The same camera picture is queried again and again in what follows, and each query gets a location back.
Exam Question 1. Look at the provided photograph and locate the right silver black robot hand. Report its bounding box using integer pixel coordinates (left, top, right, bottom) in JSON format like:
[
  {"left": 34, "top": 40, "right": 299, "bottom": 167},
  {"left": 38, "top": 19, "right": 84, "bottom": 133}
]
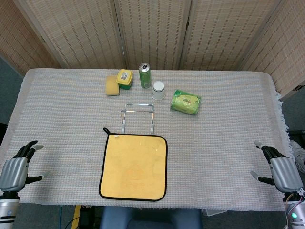
[{"left": 250, "top": 140, "right": 305, "bottom": 194}]

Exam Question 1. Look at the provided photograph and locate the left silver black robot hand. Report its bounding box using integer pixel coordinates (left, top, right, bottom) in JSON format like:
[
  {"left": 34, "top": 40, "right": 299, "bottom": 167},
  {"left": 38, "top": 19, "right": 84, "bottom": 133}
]
[{"left": 0, "top": 140, "right": 50, "bottom": 192}]

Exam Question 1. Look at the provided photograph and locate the yellow and dark towel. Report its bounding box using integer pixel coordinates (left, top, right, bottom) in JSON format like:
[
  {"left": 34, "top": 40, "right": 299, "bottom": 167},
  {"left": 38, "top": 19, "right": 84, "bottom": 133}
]
[{"left": 99, "top": 127, "right": 168, "bottom": 202}]

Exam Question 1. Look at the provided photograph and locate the grey woven tablecloth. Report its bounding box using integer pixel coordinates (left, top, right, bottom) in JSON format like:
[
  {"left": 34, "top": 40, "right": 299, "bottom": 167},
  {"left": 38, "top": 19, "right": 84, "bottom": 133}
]
[{"left": 0, "top": 68, "right": 295, "bottom": 213}]

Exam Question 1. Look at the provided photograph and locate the black box under table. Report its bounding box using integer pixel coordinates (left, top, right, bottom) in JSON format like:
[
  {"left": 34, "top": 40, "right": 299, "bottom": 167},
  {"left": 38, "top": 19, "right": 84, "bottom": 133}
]
[{"left": 78, "top": 207, "right": 103, "bottom": 229}]

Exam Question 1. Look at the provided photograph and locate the green tissue pack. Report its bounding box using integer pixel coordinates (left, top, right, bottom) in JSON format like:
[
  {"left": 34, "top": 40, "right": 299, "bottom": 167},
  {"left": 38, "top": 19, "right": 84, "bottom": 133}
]
[{"left": 170, "top": 89, "right": 201, "bottom": 116}]

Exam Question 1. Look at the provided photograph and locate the yellow sponge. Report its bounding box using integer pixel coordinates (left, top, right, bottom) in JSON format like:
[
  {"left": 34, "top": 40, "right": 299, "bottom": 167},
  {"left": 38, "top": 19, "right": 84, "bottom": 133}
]
[{"left": 105, "top": 75, "right": 121, "bottom": 97}]

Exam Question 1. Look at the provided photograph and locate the blue chair seat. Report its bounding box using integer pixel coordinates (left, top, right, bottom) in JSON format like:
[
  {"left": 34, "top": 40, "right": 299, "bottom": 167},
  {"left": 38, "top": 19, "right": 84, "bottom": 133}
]
[{"left": 100, "top": 206, "right": 203, "bottom": 229}]

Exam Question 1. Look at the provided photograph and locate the green container with yellow lid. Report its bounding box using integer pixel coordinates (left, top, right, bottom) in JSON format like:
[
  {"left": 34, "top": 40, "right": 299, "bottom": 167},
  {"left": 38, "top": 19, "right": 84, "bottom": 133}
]
[{"left": 116, "top": 69, "right": 133, "bottom": 90}]

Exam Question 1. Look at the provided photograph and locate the white paper cup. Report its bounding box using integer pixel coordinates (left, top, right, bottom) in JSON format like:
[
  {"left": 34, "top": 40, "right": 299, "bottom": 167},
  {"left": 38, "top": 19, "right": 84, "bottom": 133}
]
[{"left": 152, "top": 81, "right": 166, "bottom": 101}]

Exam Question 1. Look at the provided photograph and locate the green drink can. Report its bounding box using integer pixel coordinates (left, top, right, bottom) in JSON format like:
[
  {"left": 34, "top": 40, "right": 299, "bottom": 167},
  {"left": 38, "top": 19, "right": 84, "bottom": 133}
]
[{"left": 139, "top": 62, "right": 152, "bottom": 89}]

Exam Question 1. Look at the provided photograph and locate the beige folding screen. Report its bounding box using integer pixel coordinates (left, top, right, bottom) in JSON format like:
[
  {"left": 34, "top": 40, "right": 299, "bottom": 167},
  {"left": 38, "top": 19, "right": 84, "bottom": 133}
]
[{"left": 0, "top": 0, "right": 305, "bottom": 101}]

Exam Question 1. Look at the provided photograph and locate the metal wire rack stand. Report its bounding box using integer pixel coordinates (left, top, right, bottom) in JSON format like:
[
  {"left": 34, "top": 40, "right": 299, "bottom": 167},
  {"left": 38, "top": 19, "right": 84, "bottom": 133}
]
[{"left": 120, "top": 103, "right": 155, "bottom": 134}]

